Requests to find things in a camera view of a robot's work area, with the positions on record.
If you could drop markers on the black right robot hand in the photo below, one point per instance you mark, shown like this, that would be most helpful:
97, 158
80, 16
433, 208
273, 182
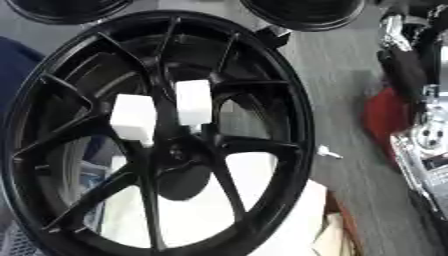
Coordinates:
405, 71

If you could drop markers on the white pin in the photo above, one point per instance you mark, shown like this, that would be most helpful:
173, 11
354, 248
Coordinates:
193, 101
326, 152
133, 116

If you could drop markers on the black round wheel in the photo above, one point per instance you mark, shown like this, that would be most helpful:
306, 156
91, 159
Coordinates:
70, 11
303, 15

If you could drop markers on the black spoked wheel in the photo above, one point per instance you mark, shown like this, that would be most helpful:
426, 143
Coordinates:
157, 66

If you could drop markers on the red object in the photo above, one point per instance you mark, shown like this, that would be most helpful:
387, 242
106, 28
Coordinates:
385, 116

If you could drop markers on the small black block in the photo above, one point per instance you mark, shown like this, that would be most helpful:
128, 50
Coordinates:
274, 35

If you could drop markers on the tan cardboard piece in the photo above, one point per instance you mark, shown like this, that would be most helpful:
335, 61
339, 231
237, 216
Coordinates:
338, 233

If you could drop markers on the white box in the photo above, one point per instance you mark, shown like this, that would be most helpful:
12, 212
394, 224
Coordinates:
192, 216

